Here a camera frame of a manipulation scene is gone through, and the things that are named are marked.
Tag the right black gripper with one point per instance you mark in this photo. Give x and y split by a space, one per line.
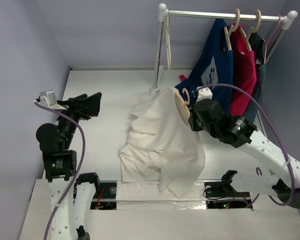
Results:
193 121

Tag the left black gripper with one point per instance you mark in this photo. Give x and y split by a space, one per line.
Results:
83 105

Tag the wooden hanger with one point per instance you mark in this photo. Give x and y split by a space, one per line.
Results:
231 29
252 30
182 107

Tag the white t shirt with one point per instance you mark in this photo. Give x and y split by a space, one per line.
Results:
159 142

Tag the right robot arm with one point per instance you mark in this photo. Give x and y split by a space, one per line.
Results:
284 183

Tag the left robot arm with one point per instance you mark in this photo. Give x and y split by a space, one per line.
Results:
63 147

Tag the blue t shirt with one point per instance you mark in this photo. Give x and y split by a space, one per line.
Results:
214 66

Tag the red t shirt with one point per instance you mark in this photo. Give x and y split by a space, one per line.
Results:
230 96

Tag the dark teal t shirt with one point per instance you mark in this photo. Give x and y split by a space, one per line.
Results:
258 85

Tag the wooden hanger under blue shirt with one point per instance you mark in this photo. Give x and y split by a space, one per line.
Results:
231 29

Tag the wooden hanger under red shirt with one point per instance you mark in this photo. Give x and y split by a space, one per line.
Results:
252 30

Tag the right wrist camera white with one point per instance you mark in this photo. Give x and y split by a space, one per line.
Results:
202 94

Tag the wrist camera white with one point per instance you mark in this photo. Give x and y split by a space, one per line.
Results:
47 100
202 94

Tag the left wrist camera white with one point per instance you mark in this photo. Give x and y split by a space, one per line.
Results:
47 100

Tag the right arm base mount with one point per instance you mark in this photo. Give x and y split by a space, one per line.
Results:
220 194

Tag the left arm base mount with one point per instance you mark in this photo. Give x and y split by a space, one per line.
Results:
105 198

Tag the pink wire hanger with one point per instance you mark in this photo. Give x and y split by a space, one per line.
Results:
270 38

